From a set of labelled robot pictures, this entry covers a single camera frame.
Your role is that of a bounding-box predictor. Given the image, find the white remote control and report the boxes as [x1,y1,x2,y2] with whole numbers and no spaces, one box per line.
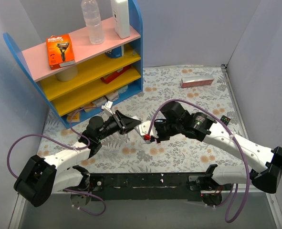
[127,116,145,137]

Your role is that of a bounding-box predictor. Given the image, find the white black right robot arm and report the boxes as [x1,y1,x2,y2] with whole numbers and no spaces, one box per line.
[154,101,282,194]

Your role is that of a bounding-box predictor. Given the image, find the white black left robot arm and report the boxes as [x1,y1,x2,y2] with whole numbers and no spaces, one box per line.
[13,111,141,207]

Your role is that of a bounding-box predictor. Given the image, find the black TV remote control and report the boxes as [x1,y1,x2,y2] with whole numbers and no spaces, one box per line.
[220,115,231,126]

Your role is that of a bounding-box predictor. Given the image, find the white orange soap pack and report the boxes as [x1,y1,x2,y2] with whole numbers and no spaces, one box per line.
[105,90,119,102]

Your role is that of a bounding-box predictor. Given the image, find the yellow pack on shelf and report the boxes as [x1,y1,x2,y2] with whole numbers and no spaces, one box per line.
[83,102,96,112]

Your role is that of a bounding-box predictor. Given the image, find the teal soap pack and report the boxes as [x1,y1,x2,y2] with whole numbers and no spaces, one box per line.
[117,85,128,94]

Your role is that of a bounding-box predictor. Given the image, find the red flat box on shelf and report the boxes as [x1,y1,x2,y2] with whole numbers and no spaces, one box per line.
[100,65,131,84]

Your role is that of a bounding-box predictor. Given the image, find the blue shelf unit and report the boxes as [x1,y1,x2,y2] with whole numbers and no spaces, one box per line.
[3,0,143,127]

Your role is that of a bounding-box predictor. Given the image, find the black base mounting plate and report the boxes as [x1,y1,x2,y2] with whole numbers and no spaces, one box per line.
[84,164,219,201]

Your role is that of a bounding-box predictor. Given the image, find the red silver long box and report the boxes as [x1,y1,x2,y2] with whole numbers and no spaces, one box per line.
[180,75,214,88]

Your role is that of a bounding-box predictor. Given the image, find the beige cylindrical container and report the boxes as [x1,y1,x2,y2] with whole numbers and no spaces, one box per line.
[55,65,78,82]

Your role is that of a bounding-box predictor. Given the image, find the blue white cylindrical can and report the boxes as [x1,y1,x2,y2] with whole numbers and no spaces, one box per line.
[105,45,125,59]

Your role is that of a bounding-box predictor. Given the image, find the orange razor box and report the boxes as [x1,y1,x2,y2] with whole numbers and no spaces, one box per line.
[46,34,75,70]

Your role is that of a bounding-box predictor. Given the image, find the white plastic bottle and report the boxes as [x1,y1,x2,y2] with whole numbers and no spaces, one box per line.
[111,0,130,39]

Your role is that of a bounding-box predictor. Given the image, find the clear plastic water bottle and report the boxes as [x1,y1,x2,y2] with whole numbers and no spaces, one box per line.
[81,0,104,45]

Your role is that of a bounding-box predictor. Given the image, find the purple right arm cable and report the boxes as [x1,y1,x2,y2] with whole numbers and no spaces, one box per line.
[147,99,250,224]

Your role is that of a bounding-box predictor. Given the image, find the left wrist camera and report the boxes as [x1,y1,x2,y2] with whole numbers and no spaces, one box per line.
[101,101,114,116]

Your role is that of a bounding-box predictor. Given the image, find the aluminium table edge rail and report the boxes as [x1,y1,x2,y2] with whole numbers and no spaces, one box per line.
[220,64,249,139]

